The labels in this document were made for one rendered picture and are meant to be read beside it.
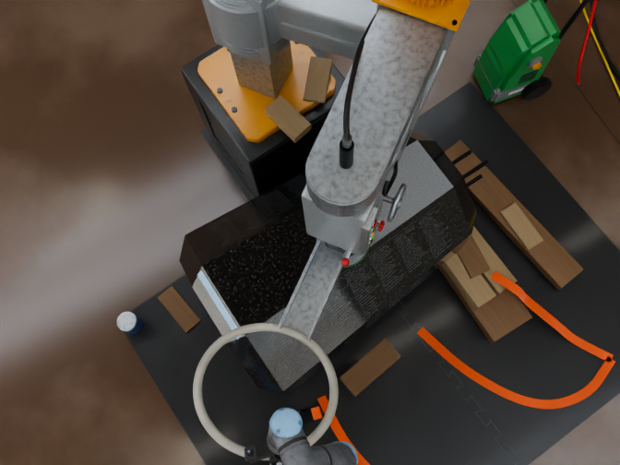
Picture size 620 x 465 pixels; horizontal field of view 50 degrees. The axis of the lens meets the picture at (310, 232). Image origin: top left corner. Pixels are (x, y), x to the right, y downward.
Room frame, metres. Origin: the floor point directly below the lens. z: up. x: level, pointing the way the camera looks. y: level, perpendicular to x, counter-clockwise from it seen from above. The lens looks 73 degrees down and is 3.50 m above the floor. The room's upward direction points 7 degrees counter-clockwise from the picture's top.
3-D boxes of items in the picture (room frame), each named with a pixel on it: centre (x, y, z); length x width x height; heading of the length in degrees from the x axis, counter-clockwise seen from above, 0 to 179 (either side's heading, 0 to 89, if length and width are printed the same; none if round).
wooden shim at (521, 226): (0.90, -1.12, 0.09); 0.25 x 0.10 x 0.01; 24
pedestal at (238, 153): (1.59, 0.11, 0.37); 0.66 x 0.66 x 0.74; 28
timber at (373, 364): (0.27, -0.21, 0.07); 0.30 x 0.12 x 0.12; 123
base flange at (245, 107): (1.59, 0.11, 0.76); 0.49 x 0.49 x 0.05; 28
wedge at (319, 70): (1.52, -0.12, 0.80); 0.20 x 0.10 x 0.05; 162
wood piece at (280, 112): (1.34, 0.03, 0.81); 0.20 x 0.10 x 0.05; 36
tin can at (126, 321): (0.66, 0.99, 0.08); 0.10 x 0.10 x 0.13
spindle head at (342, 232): (0.79, -0.17, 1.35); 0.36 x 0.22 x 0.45; 149
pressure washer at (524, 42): (1.81, -1.25, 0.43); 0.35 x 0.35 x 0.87; 13
